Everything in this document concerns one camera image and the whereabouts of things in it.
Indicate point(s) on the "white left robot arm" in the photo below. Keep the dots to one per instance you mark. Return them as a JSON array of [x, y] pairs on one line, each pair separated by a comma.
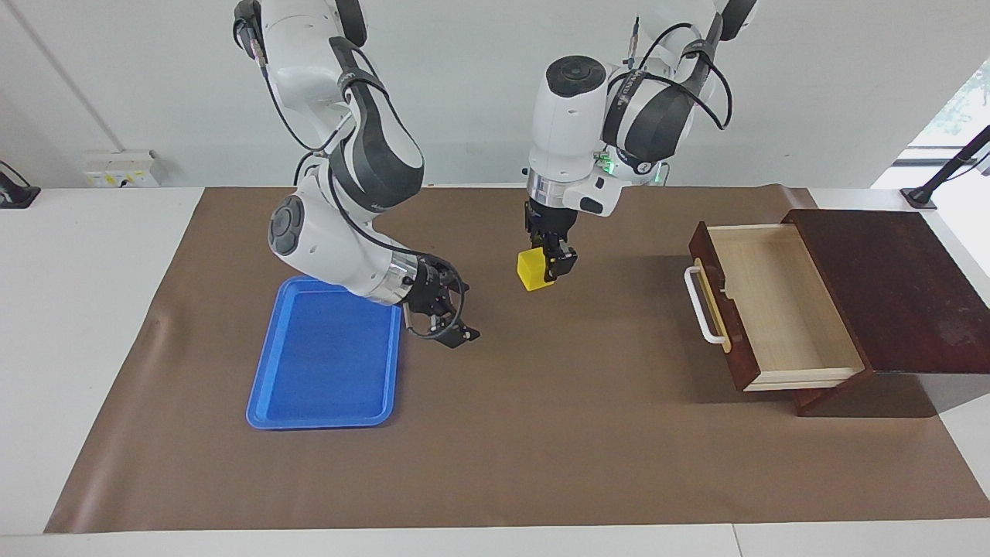
[[568, 124]]

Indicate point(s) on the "brown table mat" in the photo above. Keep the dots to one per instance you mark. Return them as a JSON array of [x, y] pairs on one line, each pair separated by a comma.
[[541, 433]]

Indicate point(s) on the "wooden drawer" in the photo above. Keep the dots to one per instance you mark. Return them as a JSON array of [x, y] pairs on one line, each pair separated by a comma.
[[781, 309]]

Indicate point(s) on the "blue plastic tray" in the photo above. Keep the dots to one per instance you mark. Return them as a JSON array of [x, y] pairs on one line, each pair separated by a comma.
[[325, 371]]

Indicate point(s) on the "bright window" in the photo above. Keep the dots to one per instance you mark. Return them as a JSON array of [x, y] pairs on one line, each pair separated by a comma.
[[963, 100]]

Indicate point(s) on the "yellow cube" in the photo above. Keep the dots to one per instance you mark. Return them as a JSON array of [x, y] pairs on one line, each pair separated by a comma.
[[534, 271]]

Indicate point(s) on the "black clamp mount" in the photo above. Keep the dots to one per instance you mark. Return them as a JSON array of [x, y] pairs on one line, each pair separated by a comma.
[[15, 193]]

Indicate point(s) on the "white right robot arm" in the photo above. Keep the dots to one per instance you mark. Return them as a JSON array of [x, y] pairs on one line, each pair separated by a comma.
[[309, 232]]

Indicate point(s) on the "white wall socket box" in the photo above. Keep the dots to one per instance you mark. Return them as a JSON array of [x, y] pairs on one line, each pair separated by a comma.
[[120, 169]]

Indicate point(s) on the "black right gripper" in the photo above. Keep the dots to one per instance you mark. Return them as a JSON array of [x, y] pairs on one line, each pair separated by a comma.
[[433, 286]]

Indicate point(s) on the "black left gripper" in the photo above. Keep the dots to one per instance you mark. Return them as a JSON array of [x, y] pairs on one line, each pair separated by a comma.
[[551, 223]]

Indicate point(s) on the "dark wooden cabinet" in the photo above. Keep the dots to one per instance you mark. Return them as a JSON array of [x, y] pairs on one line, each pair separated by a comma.
[[913, 294]]

